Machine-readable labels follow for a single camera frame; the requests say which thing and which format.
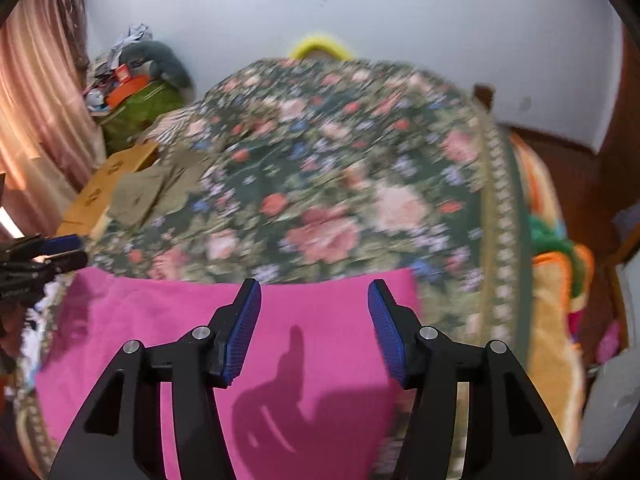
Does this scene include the striped cloth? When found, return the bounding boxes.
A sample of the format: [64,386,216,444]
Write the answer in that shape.
[145,110,203,146]

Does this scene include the wooden lap desk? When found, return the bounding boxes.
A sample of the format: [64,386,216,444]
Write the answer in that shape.
[55,141,161,238]

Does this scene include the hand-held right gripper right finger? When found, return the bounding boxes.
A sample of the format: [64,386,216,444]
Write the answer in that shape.
[367,278,576,480]

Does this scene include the yellow foam tube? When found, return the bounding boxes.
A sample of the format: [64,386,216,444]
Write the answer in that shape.
[290,34,353,61]

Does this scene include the wooden bed post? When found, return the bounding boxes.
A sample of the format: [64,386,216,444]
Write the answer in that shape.
[472,84,496,116]

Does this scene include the olive green garment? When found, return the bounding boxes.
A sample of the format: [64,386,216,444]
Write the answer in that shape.
[107,150,221,228]

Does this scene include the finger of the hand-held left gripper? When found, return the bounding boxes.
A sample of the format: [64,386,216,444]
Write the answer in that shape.
[2,232,85,262]
[30,251,90,276]

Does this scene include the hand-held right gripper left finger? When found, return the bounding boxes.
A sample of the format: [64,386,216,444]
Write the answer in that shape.
[47,278,262,480]

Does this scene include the pink orange curtain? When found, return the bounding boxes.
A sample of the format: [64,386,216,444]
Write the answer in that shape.
[0,0,106,231]

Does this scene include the orange box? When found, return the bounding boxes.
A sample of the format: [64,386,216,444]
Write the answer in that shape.
[107,74,151,108]

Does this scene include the grey plush toy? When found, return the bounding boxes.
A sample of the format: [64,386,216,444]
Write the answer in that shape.
[122,40,193,91]

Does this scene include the floral blanket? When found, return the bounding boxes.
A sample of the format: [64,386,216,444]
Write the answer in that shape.
[15,57,533,480]

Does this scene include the pink pants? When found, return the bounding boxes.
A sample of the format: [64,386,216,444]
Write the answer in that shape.
[35,266,426,480]

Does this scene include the white appliance with stickers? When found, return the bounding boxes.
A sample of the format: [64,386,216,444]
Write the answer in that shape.
[575,345,640,463]

